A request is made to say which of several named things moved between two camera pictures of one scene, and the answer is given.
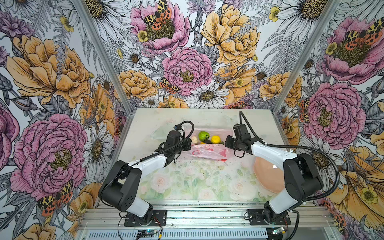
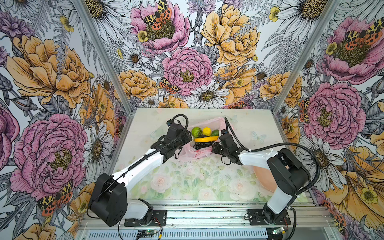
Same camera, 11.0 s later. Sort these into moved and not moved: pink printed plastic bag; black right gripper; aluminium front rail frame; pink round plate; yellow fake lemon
Moved: pink printed plastic bag; black right gripper; yellow fake lemon
Not moved: aluminium front rail frame; pink round plate
